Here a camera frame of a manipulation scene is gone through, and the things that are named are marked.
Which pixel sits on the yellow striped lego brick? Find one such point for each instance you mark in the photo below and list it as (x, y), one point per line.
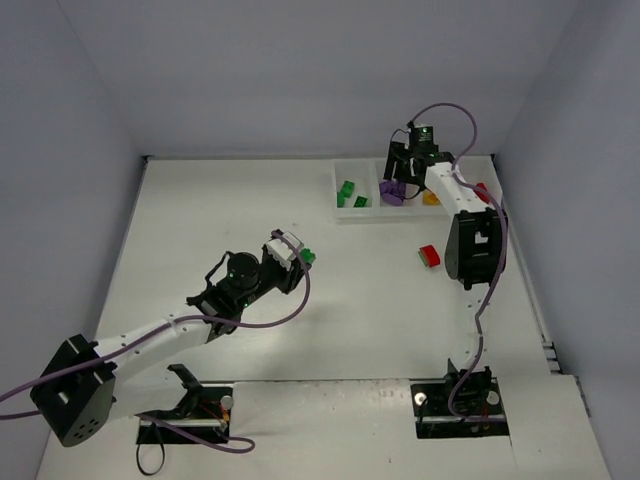
(429, 198)

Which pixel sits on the purple flower lego brick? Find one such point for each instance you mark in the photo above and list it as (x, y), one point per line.
(392, 198)

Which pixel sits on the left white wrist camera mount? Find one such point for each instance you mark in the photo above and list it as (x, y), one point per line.
(281, 252)

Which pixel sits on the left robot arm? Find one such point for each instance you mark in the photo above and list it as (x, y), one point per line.
(89, 383)

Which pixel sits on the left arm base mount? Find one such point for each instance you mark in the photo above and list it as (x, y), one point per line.
(203, 409)

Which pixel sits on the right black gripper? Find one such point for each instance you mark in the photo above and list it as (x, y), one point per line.
(396, 167)

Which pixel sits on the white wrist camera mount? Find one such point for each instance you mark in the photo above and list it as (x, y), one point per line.
(420, 133)
(281, 252)

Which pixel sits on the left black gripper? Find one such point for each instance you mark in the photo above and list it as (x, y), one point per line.
(289, 276)

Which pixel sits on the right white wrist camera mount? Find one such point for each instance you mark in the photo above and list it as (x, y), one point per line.
(420, 133)

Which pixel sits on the red green lego stack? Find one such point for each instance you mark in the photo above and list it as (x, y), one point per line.
(429, 256)

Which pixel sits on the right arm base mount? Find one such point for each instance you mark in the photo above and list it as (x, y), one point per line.
(458, 406)

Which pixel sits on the purple sloped lego brick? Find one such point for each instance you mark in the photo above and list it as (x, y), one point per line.
(387, 188)

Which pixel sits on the green printed lego brick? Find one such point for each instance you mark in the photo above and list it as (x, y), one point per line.
(361, 202)
(345, 195)

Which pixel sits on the red lego brick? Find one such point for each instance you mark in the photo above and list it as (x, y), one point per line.
(482, 193)

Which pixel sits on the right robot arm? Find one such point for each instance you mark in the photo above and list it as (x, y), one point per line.
(475, 252)

